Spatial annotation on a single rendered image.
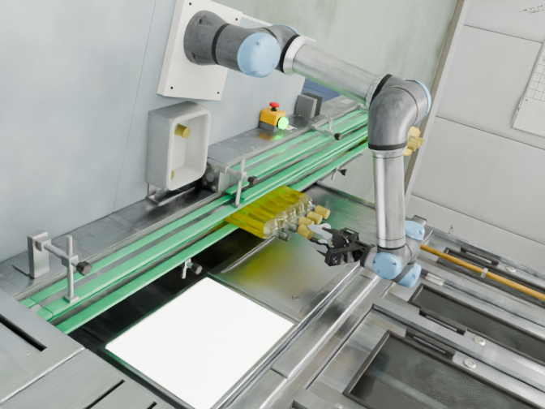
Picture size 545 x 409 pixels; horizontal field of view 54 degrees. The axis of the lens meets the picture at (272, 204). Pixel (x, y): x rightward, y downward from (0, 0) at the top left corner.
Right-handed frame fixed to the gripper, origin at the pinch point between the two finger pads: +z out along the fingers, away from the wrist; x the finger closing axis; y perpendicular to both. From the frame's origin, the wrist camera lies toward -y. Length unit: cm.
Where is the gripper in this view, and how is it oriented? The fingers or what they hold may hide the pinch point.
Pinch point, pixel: (308, 234)
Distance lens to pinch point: 170.7
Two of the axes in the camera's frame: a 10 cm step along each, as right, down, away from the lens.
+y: 5.3, -3.2, 7.9
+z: -8.4, -3.6, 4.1
